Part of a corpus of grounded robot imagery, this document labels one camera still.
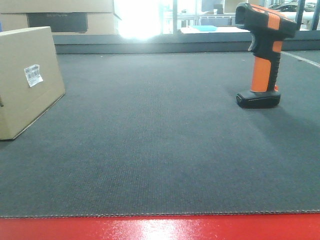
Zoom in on brown cardboard package box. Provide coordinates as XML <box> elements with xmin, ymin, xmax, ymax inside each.
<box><xmin>0</xmin><ymin>26</ymin><xmax>65</xmax><ymax>140</ymax></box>

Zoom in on orange black barcode scanner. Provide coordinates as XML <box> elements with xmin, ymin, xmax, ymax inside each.
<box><xmin>235</xmin><ymin>2</ymin><xmax>297</xmax><ymax>109</ymax></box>

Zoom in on blue tray on table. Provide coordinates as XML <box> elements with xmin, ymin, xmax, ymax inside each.
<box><xmin>188</xmin><ymin>25</ymin><xmax>218</xmax><ymax>33</ymax></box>

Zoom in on white barcode label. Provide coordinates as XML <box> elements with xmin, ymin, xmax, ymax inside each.
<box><xmin>24</xmin><ymin>64</ymin><xmax>43</xmax><ymax>88</ymax></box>

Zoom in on stacked cardboard boxes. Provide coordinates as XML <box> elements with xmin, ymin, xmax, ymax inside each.
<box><xmin>0</xmin><ymin>0</ymin><xmax>123</xmax><ymax>35</ymax></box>

